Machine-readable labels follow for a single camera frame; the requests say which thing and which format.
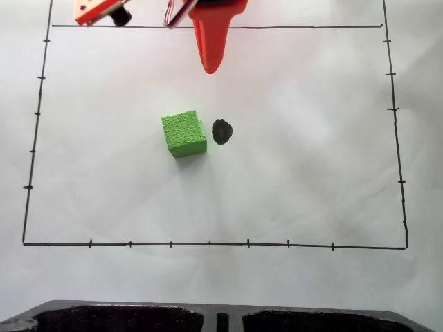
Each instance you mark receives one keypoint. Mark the white paper sheet with drawn frame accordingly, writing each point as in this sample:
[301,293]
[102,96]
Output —
[104,193]

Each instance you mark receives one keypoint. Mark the black moulded plastic tray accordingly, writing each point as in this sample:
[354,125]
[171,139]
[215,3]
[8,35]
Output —
[121,318]

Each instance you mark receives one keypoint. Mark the black marker dot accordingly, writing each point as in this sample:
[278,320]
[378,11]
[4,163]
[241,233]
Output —
[221,131]

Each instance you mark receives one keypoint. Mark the green textured foam cube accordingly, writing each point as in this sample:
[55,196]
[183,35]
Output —
[181,133]

